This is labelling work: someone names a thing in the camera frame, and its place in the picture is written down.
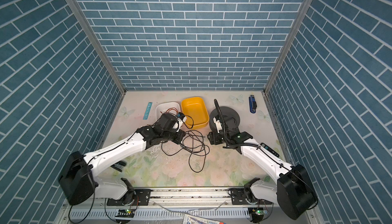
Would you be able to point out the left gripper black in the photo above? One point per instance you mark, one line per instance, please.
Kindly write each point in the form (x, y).
(179, 140)

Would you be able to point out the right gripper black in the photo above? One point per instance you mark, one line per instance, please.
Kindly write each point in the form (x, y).
(213, 138)

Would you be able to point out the grey cable spool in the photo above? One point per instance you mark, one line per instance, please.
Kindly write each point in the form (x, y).
(231, 118)

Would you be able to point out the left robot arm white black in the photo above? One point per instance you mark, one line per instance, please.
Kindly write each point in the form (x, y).
(79, 179)

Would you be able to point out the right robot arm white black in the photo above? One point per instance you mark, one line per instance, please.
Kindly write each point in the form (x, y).
(291, 190)

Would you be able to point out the white plastic tray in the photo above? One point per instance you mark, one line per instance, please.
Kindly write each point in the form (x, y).
(173, 107)

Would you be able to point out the black remote control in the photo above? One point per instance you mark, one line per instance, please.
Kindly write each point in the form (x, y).
(270, 150)

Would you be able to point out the yellow plastic tray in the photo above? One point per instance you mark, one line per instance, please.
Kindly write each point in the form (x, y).
(196, 112)

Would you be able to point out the blue stapler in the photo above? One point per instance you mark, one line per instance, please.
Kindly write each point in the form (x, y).
(252, 104)

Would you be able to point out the right green circuit board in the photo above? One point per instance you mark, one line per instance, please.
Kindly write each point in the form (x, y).
(256, 215)

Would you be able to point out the green circuit board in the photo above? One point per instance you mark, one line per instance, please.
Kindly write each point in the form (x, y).
(125, 213)
(256, 215)

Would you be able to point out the left green circuit board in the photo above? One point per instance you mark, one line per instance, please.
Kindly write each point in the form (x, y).
(125, 213)

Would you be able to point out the printed paper sheet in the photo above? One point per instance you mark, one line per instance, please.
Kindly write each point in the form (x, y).
(189, 219)

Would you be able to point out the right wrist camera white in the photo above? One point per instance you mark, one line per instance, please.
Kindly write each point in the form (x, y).
(218, 124)

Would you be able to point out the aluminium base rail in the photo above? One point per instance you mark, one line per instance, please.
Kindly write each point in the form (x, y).
(169, 205)

